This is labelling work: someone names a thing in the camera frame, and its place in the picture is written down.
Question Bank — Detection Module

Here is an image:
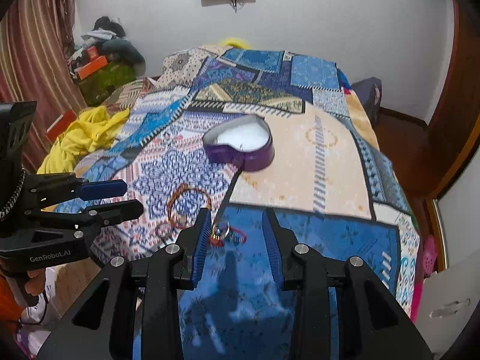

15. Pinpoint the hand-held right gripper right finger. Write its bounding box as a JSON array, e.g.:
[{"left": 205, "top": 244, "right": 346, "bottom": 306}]
[{"left": 262, "top": 208, "right": 434, "bottom": 360}]

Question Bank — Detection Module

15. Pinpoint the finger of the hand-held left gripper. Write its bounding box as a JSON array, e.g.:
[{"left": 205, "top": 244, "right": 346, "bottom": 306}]
[
  {"left": 27, "top": 199, "right": 145, "bottom": 234},
  {"left": 25, "top": 172, "right": 129, "bottom": 211}
]

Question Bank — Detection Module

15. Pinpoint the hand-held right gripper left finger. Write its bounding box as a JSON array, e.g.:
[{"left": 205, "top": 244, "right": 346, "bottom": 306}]
[{"left": 35, "top": 207, "right": 212, "bottom": 360}]

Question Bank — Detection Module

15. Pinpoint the silver ring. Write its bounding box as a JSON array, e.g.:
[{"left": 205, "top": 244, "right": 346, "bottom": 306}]
[{"left": 211, "top": 219, "right": 230, "bottom": 247}]

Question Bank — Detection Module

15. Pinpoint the purple heart-shaped box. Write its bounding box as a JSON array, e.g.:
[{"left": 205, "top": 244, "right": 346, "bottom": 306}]
[{"left": 202, "top": 114, "right": 275, "bottom": 173}]

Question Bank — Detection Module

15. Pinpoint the person's left hand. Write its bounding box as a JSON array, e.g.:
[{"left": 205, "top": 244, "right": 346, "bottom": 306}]
[{"left": 23, "top": 268, "right": 49, "bottom": 296}]

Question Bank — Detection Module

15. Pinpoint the red bangle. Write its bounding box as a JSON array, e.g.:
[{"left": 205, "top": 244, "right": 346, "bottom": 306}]
[{"left": 225, "top": 226, "right": 248, "bottom": 244}]

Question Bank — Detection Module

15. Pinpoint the dark brown bangle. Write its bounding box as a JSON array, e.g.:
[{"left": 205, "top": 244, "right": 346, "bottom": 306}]
[{"left": 154, "top": 220, "right": 179, "bottom": 243}]

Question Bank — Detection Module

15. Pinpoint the orange bangle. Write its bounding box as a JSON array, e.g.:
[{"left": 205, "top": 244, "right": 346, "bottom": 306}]
[{"left": 167, "top": 184, "right": 213, "bottom": 229}]

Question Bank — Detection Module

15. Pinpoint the yellow cloth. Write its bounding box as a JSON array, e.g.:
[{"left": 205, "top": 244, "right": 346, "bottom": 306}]
[{"left": 37, "top": 106, "right": 131, "bottom": 175}]

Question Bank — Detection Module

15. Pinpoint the red box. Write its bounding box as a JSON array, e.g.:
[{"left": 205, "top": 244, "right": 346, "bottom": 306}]
[{"left": 46, "top": 110, "right": 76, "bottom": 142}]

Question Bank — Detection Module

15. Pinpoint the green box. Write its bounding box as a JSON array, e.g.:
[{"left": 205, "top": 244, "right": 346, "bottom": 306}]
[{"left": 78, "top": 62, "right": 137, "bottom": 107}]

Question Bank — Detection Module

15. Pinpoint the patchwork printed blanket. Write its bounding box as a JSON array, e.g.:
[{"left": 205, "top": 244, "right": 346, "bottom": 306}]
[{"left": 37, "top": 45, "right": 421, "bottom": 360}]

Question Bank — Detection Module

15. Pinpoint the orange box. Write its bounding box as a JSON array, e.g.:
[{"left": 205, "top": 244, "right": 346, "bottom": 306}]
[{"left": 73, "top": 55, "right": 110, "bottom": 80}]

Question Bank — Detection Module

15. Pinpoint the pile of dark clothes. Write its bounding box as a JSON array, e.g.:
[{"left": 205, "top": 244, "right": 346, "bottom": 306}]
[{"left": 82, "top": 16, "right": 146, "bottom": 76}]

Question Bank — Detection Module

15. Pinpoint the pink slipper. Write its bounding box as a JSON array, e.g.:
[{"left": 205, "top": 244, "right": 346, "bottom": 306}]
[{"left": 423, "top": 234, "right": 438, "bottom": 278}]

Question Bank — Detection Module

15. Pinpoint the striped curtain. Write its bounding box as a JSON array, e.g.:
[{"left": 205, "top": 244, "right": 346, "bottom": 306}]
[{"left": 0, "top": 0, "right": 89, "bottom": 166}]

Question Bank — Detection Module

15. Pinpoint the dark blue cushion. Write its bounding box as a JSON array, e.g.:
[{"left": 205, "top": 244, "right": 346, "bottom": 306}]
[{"left": 352, "top": 77, "right": 383, "bottom": 121}]

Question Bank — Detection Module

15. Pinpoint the white drawer cabinet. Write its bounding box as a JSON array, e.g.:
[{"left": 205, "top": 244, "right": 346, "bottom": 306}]
[{"left": 414, "top": 247, "right": 480, "bottom": 346}]

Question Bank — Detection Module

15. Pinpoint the wooden wardrobe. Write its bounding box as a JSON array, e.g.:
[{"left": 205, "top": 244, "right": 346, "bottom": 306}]
[{"left": 424, "top": 0, "right": 480, "bottom": 200}]

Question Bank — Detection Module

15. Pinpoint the braided cord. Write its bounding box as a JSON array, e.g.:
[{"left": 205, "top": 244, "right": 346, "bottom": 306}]
[{"left": 0, "top": 167, "right": 28, "bottom": 223}]

